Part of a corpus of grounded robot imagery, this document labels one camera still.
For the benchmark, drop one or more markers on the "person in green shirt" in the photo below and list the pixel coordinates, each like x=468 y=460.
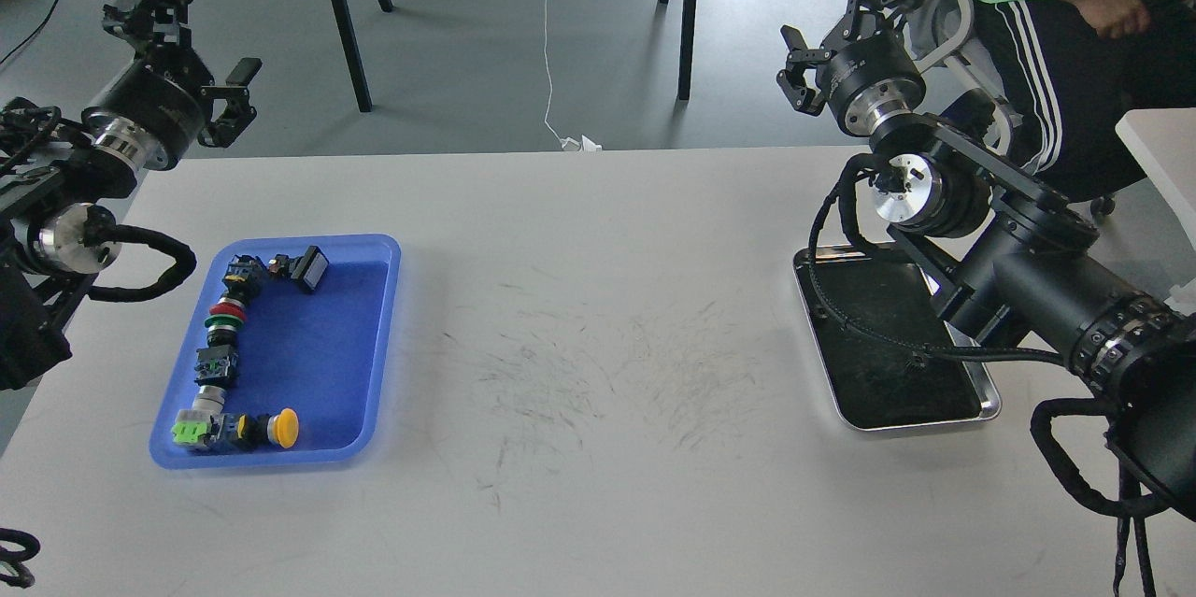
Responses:
x=1073 y=68

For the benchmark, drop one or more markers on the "silver metal tray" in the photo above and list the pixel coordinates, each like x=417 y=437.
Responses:
x=872 y=389

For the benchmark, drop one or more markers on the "black rectangular push button switch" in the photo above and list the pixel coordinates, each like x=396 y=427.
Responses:
x=305 y=271

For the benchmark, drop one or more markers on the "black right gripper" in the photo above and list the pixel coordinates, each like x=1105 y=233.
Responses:
x=864 y=83

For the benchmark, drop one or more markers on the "black blue yellow switch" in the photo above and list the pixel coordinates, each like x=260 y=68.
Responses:
x=244 y=278

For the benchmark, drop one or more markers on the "grey green switch part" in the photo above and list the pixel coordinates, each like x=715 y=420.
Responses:
x=196 y=428

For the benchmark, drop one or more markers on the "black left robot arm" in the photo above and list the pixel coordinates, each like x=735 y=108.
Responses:
x=59 y=244

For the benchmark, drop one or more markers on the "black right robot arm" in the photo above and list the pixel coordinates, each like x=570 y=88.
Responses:
x=1002 y=259

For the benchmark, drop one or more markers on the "blue plastic tray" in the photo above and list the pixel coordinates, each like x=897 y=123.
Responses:
x=321 y=354

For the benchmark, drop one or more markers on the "white side table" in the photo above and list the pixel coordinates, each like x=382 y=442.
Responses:
x=1162 y=141

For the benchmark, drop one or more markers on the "yellow mushroom push button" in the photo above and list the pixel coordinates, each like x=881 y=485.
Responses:
x=279 y=430

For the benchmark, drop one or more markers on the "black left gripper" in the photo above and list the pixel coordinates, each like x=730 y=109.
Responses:
x=148 y=121

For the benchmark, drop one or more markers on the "red green push button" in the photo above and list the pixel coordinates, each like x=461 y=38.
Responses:
x=224 y=321

